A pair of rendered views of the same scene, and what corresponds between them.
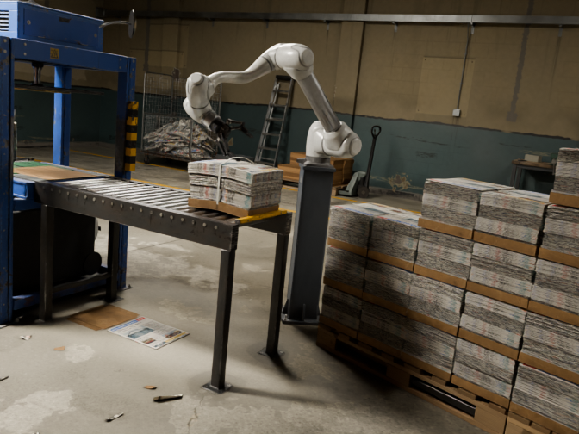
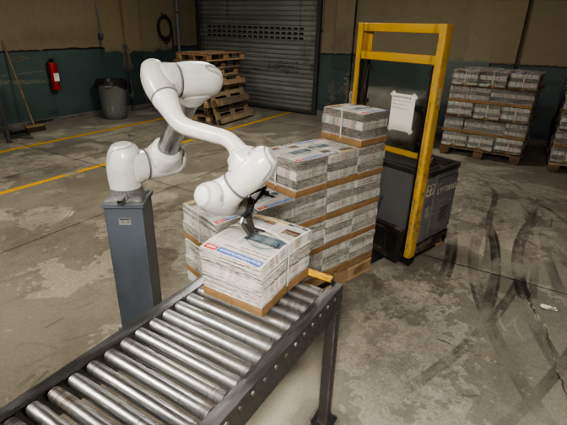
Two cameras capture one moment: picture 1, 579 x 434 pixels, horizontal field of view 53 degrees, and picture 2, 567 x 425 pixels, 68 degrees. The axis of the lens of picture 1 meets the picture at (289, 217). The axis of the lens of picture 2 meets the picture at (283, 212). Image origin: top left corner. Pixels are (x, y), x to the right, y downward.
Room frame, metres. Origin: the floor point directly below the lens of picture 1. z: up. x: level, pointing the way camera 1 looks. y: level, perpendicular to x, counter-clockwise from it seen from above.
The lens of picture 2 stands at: (2.71, 1.80, 1.80)
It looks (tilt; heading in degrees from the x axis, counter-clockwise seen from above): 24 degrees down; 272
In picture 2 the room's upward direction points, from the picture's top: 2 degrees clockwise
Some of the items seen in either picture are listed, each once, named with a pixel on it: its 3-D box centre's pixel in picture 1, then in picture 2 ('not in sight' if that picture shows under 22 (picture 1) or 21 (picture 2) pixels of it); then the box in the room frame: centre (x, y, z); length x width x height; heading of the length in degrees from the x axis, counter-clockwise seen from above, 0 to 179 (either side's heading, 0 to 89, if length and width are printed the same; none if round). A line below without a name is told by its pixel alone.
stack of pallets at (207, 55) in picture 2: not in sight; (210, 84); (4.71, -7.32, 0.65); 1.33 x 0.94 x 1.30; 66
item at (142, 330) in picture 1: (148, 331); not in sight; (3.09, 0.73, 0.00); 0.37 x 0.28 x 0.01; 62
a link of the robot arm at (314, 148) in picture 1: (320, 139); (126, 164); (3.57, -0.15, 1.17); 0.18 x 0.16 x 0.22; 40
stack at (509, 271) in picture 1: (428, 302); (275, 247); (2.87, -0.76, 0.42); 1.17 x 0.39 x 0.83; 44
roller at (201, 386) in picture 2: (150, 198); (171, 369); (3.10, 0.77, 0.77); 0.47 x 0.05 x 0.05; 152
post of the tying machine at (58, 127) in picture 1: (61, 164); not in sight; (4.08, 1.66, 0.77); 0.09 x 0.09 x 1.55; 62
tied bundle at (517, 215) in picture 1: (526, 220); (323, 162); (2.56, -1.06, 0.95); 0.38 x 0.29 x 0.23; 133
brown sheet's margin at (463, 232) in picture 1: (463, 225); (291, 182); (2.78, -0.85, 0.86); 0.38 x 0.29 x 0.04; 136
